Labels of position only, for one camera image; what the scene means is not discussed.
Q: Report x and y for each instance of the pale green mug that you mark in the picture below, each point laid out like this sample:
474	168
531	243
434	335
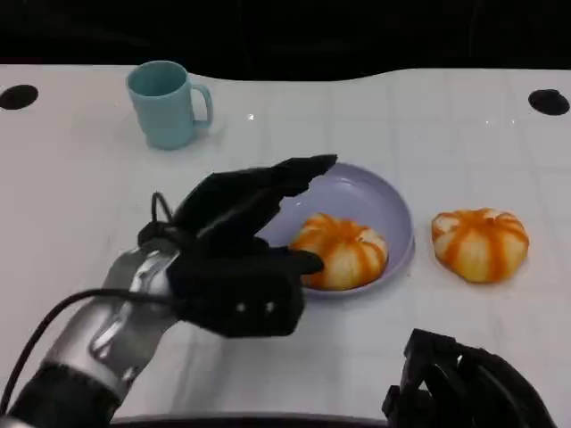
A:
163	111

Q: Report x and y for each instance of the orange white toy bread roll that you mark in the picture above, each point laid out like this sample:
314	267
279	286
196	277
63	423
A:
343	254
479	245

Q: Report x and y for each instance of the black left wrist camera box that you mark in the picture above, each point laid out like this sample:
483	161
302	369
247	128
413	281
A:
241	303

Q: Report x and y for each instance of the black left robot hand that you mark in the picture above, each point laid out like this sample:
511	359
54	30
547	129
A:
232	209

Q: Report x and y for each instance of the lilac plate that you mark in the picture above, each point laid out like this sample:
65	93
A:
379	200

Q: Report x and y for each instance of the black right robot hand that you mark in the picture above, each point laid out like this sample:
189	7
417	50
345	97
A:
477	388

